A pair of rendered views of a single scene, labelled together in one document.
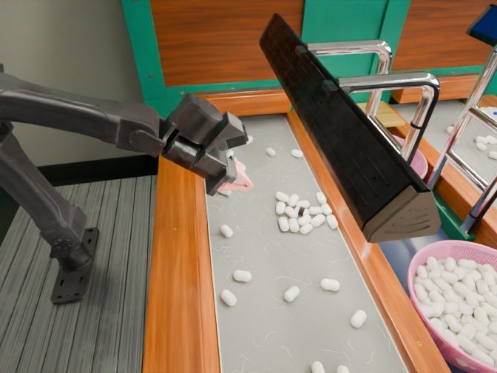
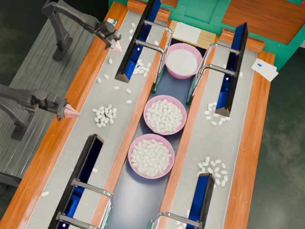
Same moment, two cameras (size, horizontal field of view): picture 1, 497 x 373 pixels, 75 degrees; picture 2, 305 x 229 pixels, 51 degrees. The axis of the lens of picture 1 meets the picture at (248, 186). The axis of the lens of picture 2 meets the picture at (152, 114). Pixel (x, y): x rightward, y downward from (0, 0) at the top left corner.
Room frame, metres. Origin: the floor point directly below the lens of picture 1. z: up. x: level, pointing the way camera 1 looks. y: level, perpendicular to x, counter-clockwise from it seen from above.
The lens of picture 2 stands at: (-0.60, -0.56, 2.52)
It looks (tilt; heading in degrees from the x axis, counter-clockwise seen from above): 63 degrees down; 12
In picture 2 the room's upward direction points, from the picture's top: 16 degrees clockwise
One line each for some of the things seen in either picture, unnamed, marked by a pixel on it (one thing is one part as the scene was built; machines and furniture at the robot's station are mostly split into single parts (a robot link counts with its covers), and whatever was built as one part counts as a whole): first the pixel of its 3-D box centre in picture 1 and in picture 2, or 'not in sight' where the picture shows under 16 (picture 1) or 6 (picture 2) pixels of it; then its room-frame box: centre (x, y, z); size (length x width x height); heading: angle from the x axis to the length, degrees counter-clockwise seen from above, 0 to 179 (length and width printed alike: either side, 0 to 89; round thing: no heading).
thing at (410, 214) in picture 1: (315, 83); (140, 34); (0.52, -0.11, 1.08); 0.62 x 0.08 x 0.07; 9
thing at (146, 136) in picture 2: not in sight; (150, 157); (0.02, -0.48, 0.72); 0.27 x 0.27 x 0.10
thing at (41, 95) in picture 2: not in sight; (37, 97); (-0.11, 0.12, 1.11); 0.12 x 0.09 x 0.12; 101
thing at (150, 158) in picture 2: not in sight; (150, 158); (0.03, -0.48, 0.72); 0.24 x 0.24 x 0.06
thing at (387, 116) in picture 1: (347, 116); (191, 35); (0.95, -0.33, 0.77); 0.33 x 0.15 x 0.01; 99
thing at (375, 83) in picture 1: (341, 163); (150, 58); (0.53, -0.19, 0.90); 0.20 x 0.19 x 0.45; 9
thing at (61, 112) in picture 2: not in sight; (70, 114); (-0.09, -0.05, 1.07); 0.09 x 0.07 x 0.07; 101
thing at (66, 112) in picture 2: not in sight; (72, 110); (-0.07, -0.05, 1.07); 0.09 x 0.07 x 0.07; 101
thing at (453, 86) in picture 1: (438, 86); (241, 39); (1.06, -0.66, 0.83); 0.30 x 0.06 x 0.07; 99
